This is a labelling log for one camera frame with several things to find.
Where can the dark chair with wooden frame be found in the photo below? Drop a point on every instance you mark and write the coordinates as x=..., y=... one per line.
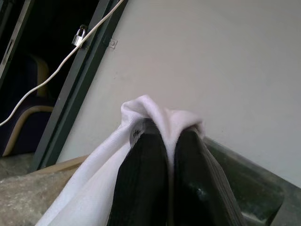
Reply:
x=28, y=117

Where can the white cloth garment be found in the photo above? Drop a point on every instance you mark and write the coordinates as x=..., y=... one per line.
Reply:
x=94, y=179

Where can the dark green door frame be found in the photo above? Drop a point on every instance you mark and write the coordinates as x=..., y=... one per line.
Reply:
x=80, y=87

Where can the small wall bracket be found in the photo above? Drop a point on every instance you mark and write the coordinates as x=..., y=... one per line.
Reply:
x=111, y=43

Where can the silver padlock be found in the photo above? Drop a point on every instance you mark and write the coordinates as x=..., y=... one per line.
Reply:
x=78, y=37

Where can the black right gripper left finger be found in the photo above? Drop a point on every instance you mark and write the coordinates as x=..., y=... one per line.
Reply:
x=138, y=179

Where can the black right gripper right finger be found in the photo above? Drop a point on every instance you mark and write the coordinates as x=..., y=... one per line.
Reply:
x=200, y=183

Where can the grey stone ledge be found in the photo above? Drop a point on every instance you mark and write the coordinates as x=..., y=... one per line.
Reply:
x=35, y=188

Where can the dark green door leaf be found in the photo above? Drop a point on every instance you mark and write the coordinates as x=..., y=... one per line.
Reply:
x=10, y=35

